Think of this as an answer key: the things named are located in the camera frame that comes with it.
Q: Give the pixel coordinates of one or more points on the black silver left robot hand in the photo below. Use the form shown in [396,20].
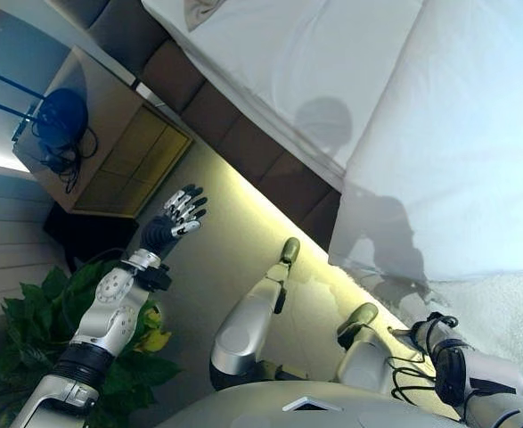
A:
[160,232]

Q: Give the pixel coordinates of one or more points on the white duvet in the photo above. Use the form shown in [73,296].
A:
[466,134]

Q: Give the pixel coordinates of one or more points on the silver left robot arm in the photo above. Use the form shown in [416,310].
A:
[109,321]

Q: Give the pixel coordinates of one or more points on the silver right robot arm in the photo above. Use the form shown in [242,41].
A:
[488,374]

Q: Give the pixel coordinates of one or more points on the wooden nightstand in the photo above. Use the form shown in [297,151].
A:
[123,147]

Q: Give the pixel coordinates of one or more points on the silver left robot leg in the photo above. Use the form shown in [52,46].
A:
[243,325]

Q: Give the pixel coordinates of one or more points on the silver robot leg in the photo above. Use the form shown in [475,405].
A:
[243,325]
[368,356]

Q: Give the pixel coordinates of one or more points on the green potted plant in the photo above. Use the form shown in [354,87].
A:
[34,321]

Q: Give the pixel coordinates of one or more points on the white mattress sheet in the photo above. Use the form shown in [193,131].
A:
[296,67]

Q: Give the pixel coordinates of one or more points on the thin black rod stand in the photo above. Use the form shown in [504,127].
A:
[2,79]

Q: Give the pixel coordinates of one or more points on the patterned fringed throw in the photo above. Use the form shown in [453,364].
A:
[203,11]

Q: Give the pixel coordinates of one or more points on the silver right robot leg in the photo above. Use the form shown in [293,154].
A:
[368,356]

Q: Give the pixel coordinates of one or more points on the white textured blanket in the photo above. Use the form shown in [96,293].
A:
[501,321]

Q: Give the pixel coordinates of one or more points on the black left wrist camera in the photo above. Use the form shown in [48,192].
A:
[156,278]

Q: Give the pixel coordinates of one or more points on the brown upholstered bed frame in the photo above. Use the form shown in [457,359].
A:
[225,125]

